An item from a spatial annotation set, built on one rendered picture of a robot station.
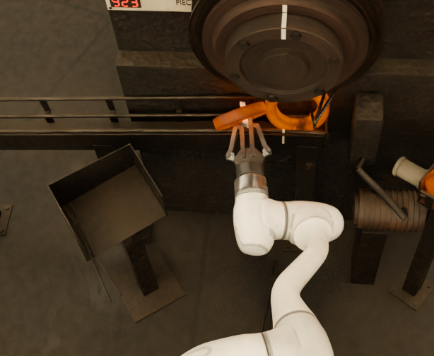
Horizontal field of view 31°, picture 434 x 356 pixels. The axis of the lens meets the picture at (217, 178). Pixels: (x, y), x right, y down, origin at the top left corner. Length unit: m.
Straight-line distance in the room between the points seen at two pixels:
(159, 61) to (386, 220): 0.81
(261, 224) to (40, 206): 1.27
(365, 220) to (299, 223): 0.38
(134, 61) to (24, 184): 1.05
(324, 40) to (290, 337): 0.67
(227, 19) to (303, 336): 0.74
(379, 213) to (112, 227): 0.78
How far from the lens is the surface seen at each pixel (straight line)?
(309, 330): 1.59
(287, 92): 1.95
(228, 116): 2.13
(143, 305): 2.79
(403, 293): 2.81
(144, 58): 2.23
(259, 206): 2.02
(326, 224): 2.03
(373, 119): 2.18
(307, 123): 2.26
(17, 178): 3.15
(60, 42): 3.52
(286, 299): 1.70
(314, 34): 1.78
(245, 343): 1.55
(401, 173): 2.24
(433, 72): 2.21
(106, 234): 2.26
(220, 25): 1.85
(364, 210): 2.35
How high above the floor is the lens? 2.58
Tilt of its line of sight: 59 degrees down
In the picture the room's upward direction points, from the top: 7 degrees counter-clockwise
